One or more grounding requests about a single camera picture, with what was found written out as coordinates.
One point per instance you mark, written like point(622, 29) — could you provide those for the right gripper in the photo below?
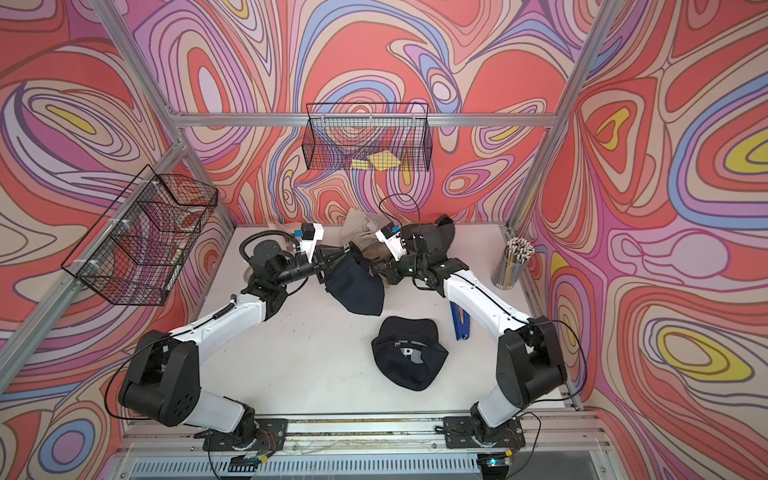
point(390, 271)

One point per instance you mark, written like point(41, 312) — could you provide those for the cup of pencils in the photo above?
point(515, 256)

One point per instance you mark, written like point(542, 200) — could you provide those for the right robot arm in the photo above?
point(529, 359)

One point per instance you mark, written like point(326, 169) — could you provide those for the light beige baseball cap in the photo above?
point(360, 228)

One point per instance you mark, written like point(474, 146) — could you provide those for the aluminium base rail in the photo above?
point(545, 444)

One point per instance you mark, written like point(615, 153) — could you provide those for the black wire basket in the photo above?
point(136, 250)
point(337, 132)

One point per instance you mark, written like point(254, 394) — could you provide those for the black cap upside down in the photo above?
point(408, 352)

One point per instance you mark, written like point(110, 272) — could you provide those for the black cap with white logo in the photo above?
point(353, 285)

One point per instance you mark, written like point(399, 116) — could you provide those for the black wire basket left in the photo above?
point(136, 250)

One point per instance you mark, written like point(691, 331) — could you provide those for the blue tool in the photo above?
point(461, 322)

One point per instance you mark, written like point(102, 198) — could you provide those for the tan khaki baseball cap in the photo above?
point(377, 249)

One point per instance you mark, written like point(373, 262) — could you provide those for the dark grey baseball cap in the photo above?
point(438, 227)

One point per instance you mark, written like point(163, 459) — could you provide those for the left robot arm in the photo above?
point(162, 381)

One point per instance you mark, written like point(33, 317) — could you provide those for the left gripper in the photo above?
point(326, 259)

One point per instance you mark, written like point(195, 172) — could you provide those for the black wire basket back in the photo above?
point(337, 132)

